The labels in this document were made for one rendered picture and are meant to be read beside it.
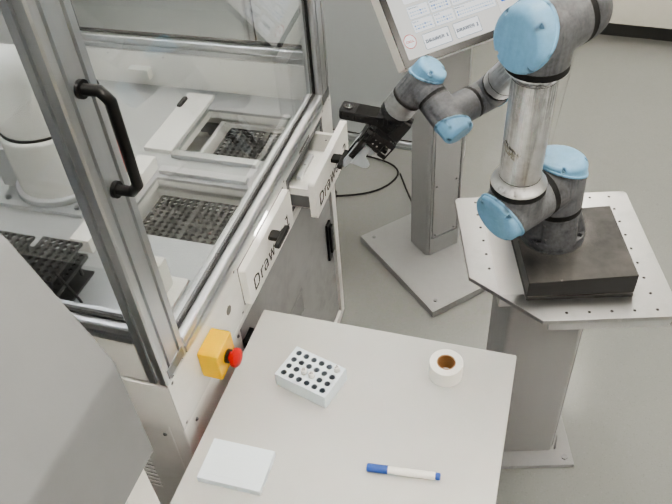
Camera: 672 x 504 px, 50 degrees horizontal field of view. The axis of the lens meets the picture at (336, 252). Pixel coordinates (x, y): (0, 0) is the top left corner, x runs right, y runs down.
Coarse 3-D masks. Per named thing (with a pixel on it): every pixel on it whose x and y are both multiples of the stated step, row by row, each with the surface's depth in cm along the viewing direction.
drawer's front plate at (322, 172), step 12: (336, 132) 188; (336, 144) 186; (324, 156) 181; (324, 168) 179; (312, 180) 174; (324, 180) 181; (312, 192) 174; (324, 192) 182; (312, 204) 177; (324, 204) 184; (312, 216) 180
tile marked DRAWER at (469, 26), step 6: (468, 18) 211; (474, 18) 212; (456, 24) 210; (462, 24) 210; (468, 24) 211; (474, 24) 212; (480, 24) 212; (456, 30) 210; (462, 30) 210; (468, 30) 211; (474, 30) 212; (480, 30) 212; (456, 36) 209; (462, 36) 210
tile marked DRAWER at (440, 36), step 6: (438, 30) 207; (444, 30) 208; (426, 36) 206; (432, 36) 207; (438, 36) 207; (444, 36) 208; (450, 36) 209; (426, 42) 206; (432, 42) 207; (438, 42) 207; (444, 42) 208; (426, 48) 206
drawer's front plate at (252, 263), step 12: (288, 192) 172; (276, 204) 168; (288, 204) 173; (276, 216) 166; (288, 216) 175; (264, 228) 162; (276, 228) 168; (264, 240) 161; (252, 252) 156; (264, 252) 162; (276, 252) 170; (252, 264) 156; (264, 264) 163; (240, 276) 154; (252, 276) 157; (264, 276) 165; (252, 288) 158; (252, 300) 159
